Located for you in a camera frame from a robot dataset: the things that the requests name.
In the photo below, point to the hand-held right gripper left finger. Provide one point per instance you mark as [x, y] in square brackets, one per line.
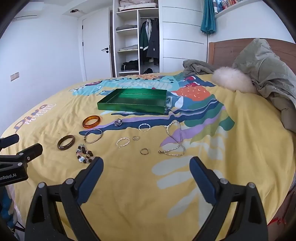
[89, 185]

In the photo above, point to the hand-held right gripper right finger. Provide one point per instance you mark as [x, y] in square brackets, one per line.
[203, 183]

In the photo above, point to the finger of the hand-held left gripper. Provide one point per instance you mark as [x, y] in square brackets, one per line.
[9, 141]
[32, 151]

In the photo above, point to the dark brown bangle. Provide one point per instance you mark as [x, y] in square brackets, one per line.
[60, 146]

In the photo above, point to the green metallic tray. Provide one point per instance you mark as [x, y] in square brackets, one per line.
[134, 99]

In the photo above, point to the yellow printed bedsheet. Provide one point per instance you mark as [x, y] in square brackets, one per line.
[138, 197]

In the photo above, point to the orange amber bangle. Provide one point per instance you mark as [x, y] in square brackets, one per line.
[85, 124]

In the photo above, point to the white fluffy pillow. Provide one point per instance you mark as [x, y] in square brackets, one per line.
[233, 80]

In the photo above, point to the grey crumpled blanket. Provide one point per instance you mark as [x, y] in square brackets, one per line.
[196, 67]

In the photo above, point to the white door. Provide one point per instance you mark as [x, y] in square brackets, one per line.
[94, 46]

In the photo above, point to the black bundle on wardrobe floor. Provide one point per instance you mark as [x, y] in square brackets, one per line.
[148, 71]

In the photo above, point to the folded black clothes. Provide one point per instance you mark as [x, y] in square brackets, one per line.
[130, 65]

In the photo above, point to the olive puffer coat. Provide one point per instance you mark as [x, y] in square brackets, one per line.
[266, 69]

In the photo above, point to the wooden headboard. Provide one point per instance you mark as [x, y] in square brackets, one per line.
[222, 53]

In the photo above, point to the folded light clothes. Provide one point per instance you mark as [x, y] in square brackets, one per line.
[128, 48]

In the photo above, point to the dark grey hanging coat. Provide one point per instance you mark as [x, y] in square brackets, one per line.
[153, 44]

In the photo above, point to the white wardrobe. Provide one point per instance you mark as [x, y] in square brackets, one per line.
[182, 34]

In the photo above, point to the dark green hanging jacket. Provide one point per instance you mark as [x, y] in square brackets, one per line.
[143, 39]

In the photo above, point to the folded grey clothes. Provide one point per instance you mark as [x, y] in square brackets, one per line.
[126, 27]

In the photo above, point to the teal hanging towel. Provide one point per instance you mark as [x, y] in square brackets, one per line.
[208, 18]

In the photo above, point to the folded white bedding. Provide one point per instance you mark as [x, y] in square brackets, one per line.
[136, 5]

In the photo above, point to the row of books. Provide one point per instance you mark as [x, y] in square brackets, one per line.
[229, 3]

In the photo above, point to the wall light switch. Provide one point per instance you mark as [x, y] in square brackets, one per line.
[14, 76]

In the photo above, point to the white wall shelf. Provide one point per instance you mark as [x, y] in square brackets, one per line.
[227, 12]

